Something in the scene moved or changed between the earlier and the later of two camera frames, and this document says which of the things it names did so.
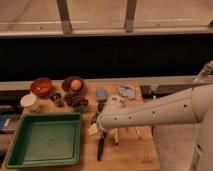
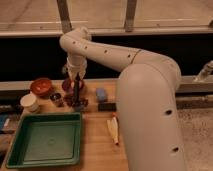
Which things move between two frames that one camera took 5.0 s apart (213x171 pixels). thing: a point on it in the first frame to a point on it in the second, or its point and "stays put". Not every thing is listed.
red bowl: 41,87 stays put
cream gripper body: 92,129 to 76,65
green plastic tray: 47,140 stays put
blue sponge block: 101,93 stays put
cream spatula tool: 114,132 stays put
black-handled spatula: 101,96 to 77,104
